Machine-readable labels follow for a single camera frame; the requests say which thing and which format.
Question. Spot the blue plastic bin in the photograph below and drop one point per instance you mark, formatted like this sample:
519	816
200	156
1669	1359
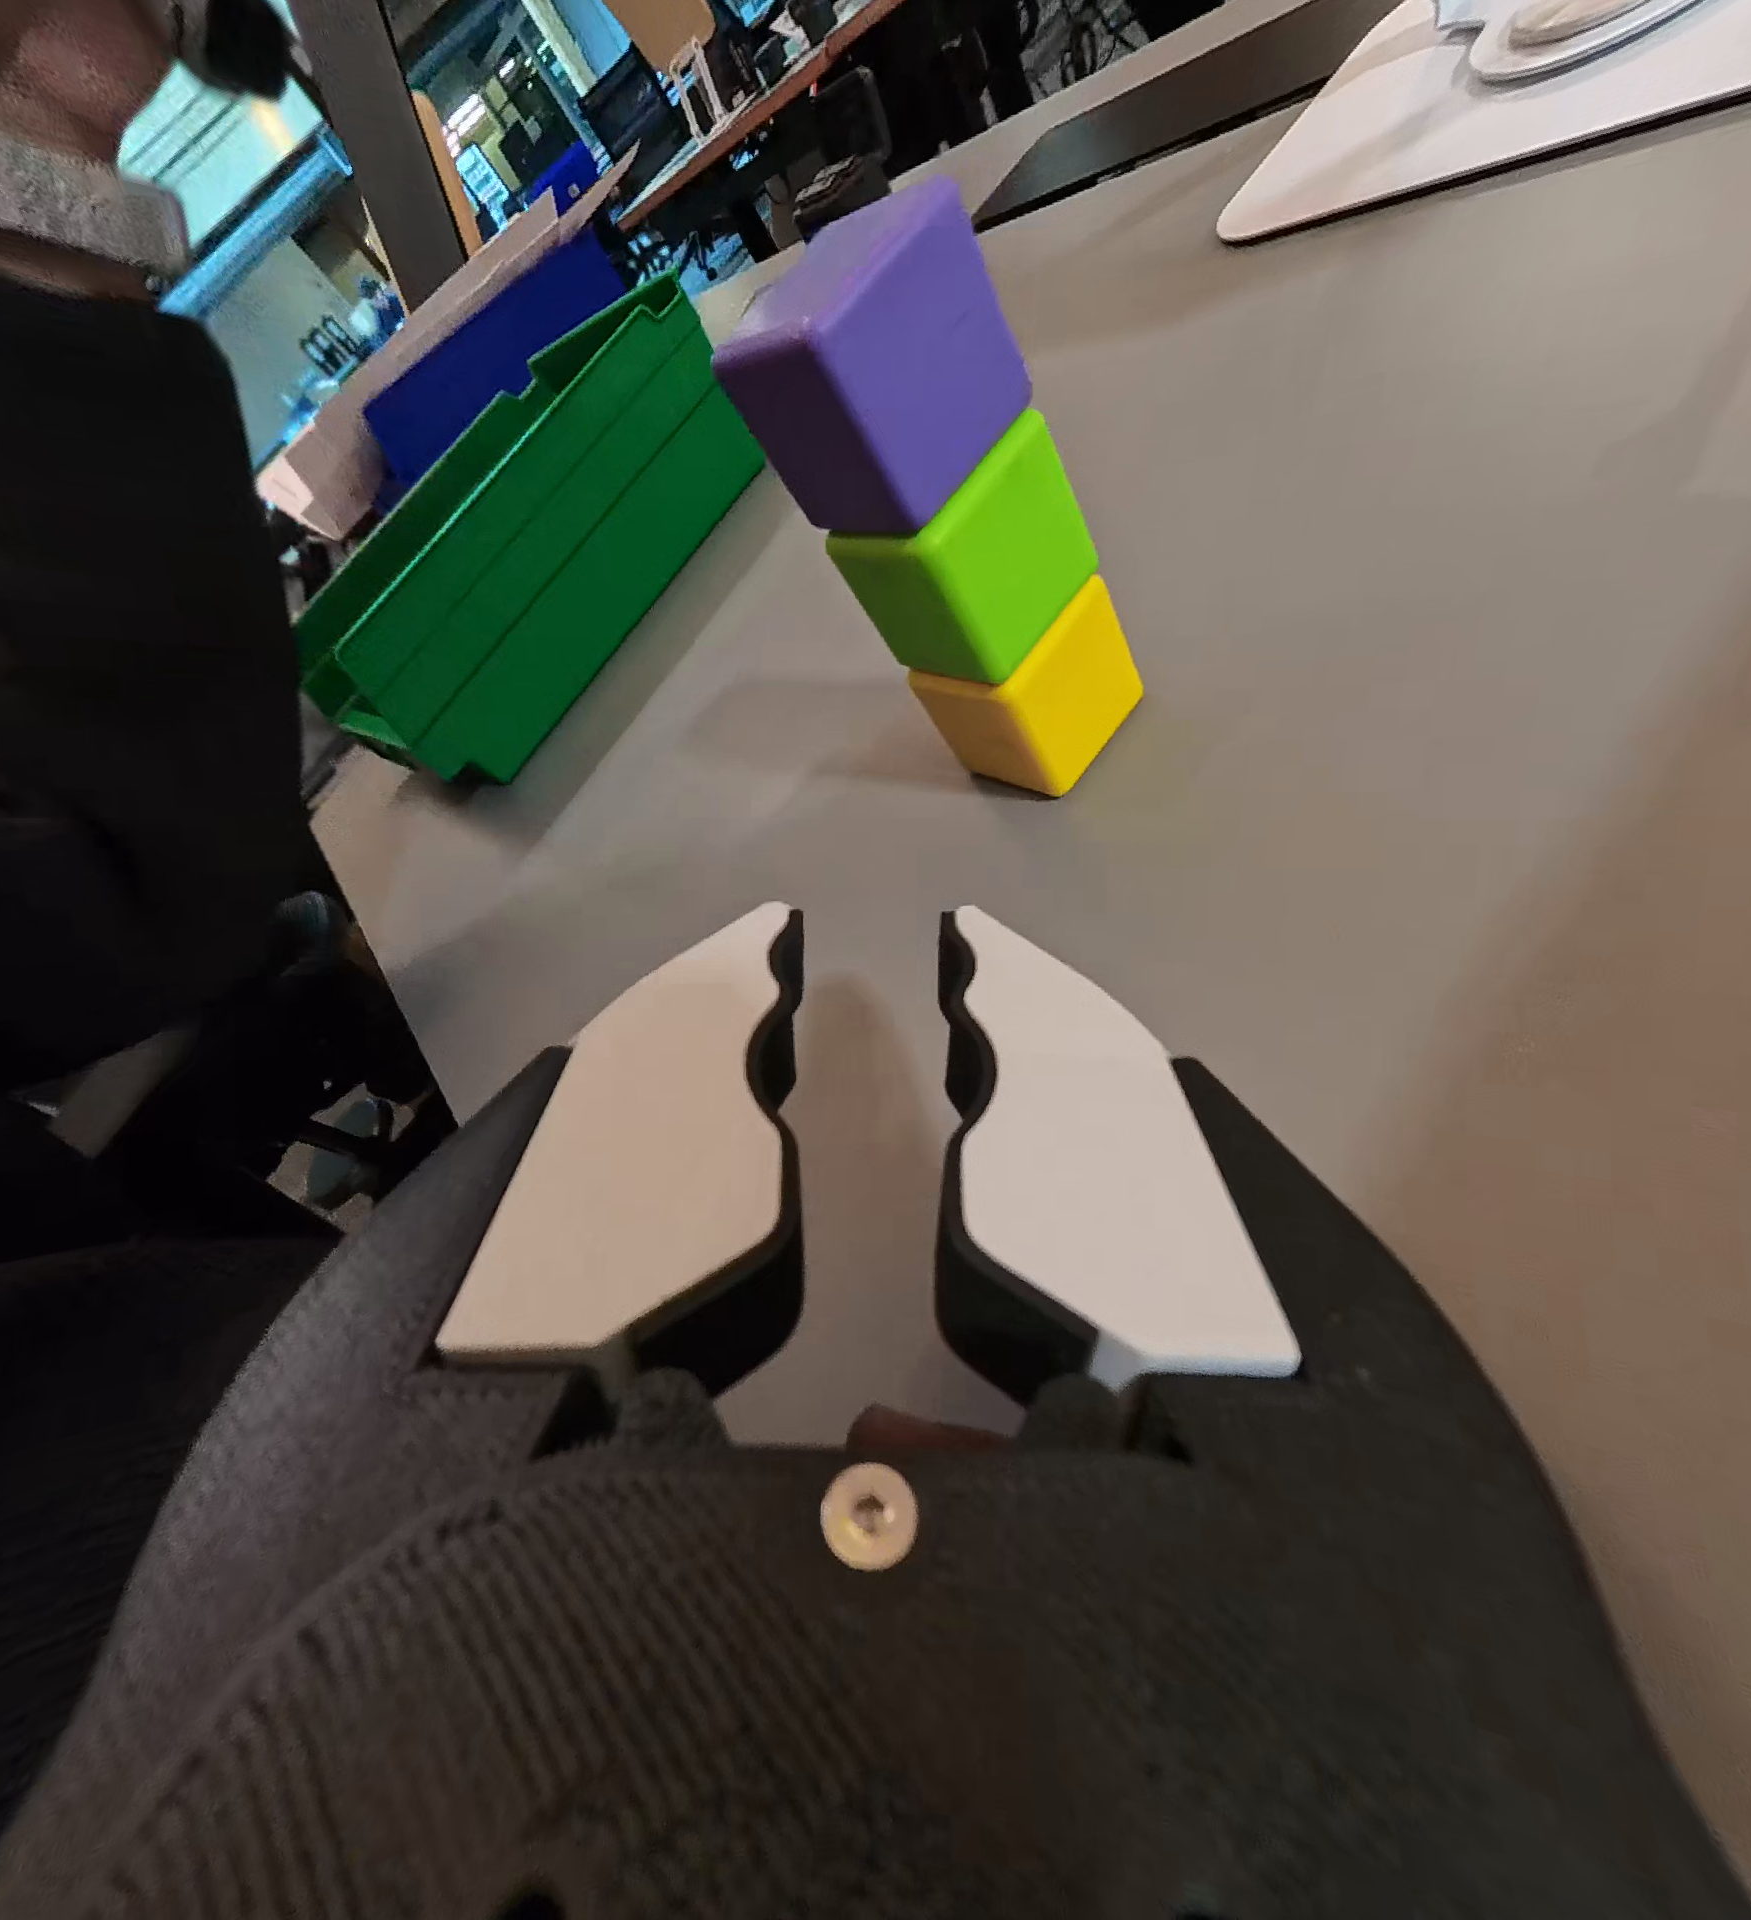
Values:
483	360
561	178

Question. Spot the yellow cube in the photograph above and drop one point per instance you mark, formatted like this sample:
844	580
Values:
1056	705

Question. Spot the white metal stand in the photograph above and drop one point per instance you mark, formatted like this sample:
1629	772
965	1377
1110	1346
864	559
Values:
1416	151

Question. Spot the black power cube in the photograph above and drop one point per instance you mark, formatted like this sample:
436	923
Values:
836	203

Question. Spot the person's left forearm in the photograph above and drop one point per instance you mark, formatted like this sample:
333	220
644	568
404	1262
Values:
95	602

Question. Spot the black desk panel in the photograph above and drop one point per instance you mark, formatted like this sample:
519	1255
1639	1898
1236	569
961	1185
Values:
1114	151

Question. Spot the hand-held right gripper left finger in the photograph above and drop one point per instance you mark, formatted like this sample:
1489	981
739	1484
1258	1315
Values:
620	1201

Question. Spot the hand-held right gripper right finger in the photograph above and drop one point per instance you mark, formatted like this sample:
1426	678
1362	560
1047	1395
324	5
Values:
1114	1201

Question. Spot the green plastic bin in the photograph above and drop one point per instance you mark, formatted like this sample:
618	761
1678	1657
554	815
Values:
514	569

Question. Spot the grey desk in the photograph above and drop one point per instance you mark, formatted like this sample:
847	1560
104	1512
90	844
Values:
1416	675

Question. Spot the person's dark clothing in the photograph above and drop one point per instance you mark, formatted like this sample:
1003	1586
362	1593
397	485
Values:
36	1502

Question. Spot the long wooden table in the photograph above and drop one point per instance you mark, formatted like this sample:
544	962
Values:
753	112

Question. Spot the lime green cube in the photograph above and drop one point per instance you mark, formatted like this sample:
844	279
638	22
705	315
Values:
981	555

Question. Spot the wooden sign board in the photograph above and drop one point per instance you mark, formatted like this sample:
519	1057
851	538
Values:
365	435

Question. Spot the beige wristwatch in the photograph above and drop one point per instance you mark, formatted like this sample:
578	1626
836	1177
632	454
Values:
50	190

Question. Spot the purple cube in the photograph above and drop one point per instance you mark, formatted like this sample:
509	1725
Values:
877	360

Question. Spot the black office chair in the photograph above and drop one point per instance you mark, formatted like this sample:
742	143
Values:
365	1035

